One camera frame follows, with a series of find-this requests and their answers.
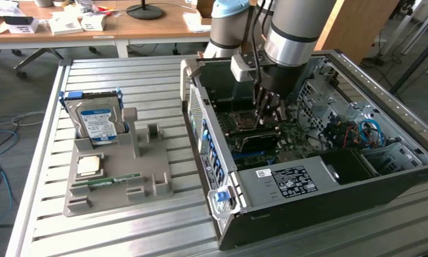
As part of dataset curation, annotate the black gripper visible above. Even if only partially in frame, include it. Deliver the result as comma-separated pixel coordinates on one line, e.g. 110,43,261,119
253,65,304,126

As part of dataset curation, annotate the black graphics card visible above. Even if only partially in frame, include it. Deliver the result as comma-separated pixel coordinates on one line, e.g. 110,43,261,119
233,130,281,153

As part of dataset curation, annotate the silver perforated drive cage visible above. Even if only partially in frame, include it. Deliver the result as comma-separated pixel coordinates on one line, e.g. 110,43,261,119
295,79,347,140

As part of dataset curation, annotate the CPU socket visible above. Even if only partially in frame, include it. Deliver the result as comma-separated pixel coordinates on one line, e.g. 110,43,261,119
233,111,260,131

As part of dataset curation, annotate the green motherboard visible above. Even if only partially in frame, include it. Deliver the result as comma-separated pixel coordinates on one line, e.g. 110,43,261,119
213,96,329,171

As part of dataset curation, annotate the blue expansion slot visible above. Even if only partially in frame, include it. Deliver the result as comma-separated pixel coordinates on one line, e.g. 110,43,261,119
233,150,267,159

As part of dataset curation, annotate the white paper stack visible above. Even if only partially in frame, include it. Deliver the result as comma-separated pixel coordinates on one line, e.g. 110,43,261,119
182,12,212,33

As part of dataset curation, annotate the wooden cabinet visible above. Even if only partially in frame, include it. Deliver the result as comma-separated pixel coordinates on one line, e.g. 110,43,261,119
313,0,403,65

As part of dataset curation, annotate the brown cardboard box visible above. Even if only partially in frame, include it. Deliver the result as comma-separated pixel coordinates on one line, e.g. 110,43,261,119
196,0,214,18

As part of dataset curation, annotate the wooden desk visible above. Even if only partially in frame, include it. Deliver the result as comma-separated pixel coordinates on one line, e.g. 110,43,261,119
0,0,129,58
116,0,268,58

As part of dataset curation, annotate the grey power supply unit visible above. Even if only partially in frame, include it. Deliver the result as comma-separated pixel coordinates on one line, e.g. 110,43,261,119
231,156,340,209

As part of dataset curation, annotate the silver disk bay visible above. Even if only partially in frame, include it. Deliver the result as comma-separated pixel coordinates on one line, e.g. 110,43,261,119
360,141,427,175

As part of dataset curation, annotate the black monitor stand base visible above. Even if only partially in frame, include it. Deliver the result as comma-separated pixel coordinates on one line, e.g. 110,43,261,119
125,0,165,21

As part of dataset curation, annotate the grey plastic parts rack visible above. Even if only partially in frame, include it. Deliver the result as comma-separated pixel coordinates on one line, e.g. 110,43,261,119
62,107,176,219

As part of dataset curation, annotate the open black PC case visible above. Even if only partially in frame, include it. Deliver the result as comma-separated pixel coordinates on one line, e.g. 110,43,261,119
180,49,428,251

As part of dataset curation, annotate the hard disk with blue carrier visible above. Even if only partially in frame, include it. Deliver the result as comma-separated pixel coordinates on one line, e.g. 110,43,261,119
58,87,129,147

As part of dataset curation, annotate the white box with label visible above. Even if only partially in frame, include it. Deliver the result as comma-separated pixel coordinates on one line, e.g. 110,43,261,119
80,13,106,32

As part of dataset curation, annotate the beige CPU chip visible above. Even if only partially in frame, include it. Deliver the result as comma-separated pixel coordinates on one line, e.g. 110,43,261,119
76,156,102,178

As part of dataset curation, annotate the green RAM stick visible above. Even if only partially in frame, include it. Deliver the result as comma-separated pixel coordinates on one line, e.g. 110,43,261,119
72,173,142,188

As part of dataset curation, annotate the open white box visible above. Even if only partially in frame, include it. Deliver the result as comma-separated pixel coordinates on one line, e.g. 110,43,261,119
48,12,84,36

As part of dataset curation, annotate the grey desk leg with caster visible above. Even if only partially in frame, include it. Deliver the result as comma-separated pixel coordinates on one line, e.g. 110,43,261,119
13,47,65,78

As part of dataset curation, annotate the white box with black lid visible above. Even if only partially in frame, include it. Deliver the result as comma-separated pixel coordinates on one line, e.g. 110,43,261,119
2,16,40,34

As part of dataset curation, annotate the clear plastic bag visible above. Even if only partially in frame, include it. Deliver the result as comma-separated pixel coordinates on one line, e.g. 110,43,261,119
0,0,25,17

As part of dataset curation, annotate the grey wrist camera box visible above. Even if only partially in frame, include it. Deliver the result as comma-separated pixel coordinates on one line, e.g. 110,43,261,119
229,55,263,82

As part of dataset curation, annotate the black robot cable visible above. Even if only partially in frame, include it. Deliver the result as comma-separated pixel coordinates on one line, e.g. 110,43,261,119
249,0,276,81

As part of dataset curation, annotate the red wire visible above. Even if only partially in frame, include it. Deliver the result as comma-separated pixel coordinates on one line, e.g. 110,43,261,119
345,125,364,147

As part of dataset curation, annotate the blue wire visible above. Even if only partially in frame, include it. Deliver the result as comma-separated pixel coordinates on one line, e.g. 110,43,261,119
359,119,385,147

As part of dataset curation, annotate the black metal post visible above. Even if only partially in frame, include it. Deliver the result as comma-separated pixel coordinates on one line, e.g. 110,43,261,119
391,26,428,94

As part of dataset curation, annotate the black fan duct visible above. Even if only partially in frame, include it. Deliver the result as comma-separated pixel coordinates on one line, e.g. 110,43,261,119
320,148,381,186

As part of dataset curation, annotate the white table frame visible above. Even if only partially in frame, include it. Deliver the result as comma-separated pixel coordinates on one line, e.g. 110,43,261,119
381,0,428,75

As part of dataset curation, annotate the white floor cable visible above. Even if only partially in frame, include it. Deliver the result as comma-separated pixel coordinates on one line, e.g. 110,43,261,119
0,111,46,127

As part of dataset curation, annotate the blue floor cable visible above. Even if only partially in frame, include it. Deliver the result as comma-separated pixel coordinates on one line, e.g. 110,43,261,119
0,117,21,230

